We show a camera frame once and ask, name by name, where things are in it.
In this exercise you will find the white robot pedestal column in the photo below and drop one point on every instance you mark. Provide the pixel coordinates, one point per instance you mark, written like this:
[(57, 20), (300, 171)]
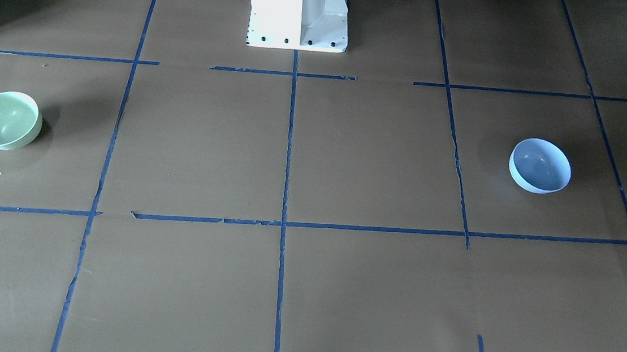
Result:
[(305, 25)]

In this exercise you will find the blue bowl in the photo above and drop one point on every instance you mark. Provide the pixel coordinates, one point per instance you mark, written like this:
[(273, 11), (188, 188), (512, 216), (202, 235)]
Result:
[(539, 167)]

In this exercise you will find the green bowl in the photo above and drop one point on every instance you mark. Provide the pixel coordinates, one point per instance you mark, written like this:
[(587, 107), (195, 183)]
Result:
[(20, 120)]

